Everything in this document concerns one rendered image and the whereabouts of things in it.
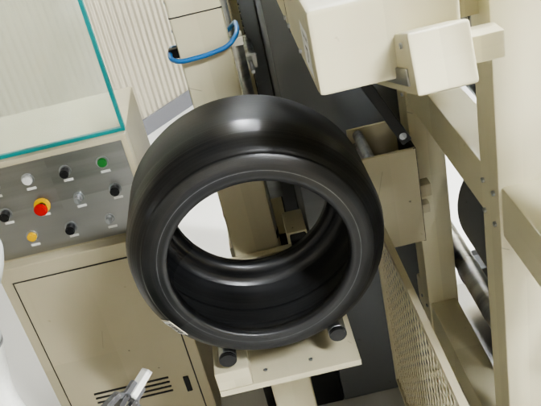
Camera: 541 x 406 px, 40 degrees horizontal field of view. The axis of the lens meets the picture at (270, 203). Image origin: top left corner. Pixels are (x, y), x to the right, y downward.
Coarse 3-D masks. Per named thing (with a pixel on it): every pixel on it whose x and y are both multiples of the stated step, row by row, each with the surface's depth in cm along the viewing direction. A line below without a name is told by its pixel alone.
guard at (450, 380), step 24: (384, 240) 196; (384, 288) 226; (408, 288) 177; (408, 312) 189; (408, 336) 198; (432, 336) 162; (408, 360) 212; (432, 360) 169; (408, 384) 224; (432, 384) 178; (456, 384) 149
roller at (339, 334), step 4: (340, 320) 185; (336, 324) 183; (340, 324) 183; (344, 324) 185; (328, 328) 184; (332, 328) 182; (336, 328) 182; (340, 328) 182; (344, 328) 183; (328, 332) 184; (332, 332) 182; (336, 332) 182; (340, 332) 182; (344, 332) 183; (332, 336) 183; (336, 336) 183; (340, 336) 183; (344, 336) 183; (332, 340) 184; (336, 340) 184; (340, 340) 184
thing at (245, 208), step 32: (192, 0) 175; (192, 32) 179; (224, 32) 180; (192, 64) 183; (224, 64) 184; (192, 96) 187; (224, 96) 188; (224, 192) 202; (256, 192) 203; (256, 224) 208; (288, 384) 239
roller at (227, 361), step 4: (220, 348) 185; (224, 348) 184; (220, 352) 184; (224, 352) 183; (228, 352) 182; (232, 352) 183; (236, 352) 185; (220, 356) 183; (224, 356) 182; (228, 356) 182; (232, 356) 182; (236, 356) 183; (220, 360) 183; (224, 360) 183; (228, 360) 183; (232, 360) 183; (236, 360) 184; (224, 364) 183; (228, 364) 184; (232, 364) 184
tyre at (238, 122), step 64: (192, 128) 163; (256, 128) 156; (320, 128) 165; (192, 192) 155; (320, 192) 158; (128, 256) 167; (192, 256) 197; (320, 256) 199; (192, 320) 171; (256, 320) 192; (320, 320) 176
